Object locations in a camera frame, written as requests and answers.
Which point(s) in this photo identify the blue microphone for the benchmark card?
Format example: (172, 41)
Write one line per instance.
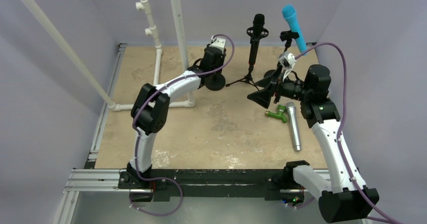
(289, 13)

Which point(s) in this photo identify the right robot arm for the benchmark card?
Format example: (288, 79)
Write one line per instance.
(345, 196)

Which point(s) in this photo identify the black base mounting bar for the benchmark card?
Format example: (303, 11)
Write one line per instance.
(267, 184)

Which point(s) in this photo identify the black shock-mount round-base stand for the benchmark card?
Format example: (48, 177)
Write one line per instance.
(216, 82)

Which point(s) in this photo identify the white PVC pipe frame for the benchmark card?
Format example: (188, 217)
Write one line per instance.
(141, 5)

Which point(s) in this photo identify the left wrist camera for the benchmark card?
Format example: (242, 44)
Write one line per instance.
(218, 42)

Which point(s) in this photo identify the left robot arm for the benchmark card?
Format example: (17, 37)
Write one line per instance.
(151, 107)

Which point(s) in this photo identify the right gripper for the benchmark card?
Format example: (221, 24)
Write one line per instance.
(275, 87)

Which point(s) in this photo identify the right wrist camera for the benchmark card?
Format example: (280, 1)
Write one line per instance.
(287, 61)

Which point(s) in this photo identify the silver grey microphone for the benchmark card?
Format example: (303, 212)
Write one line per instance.
(294, 128)

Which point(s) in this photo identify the green tap faucet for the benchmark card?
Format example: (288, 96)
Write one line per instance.
(280, 113)

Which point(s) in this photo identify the black microphone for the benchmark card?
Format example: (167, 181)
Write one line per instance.
(255, 33)

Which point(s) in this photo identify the aluminium rail frame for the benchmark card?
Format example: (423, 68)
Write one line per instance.
(90, 179)

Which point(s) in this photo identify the black clip round-base stand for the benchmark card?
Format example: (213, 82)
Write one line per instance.
(288, 37)

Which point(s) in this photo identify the black tripod mic stand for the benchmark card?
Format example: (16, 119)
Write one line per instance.
(248, 79)

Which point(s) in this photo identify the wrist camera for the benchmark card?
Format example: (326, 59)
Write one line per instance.
(218, 42)
(287, 61)

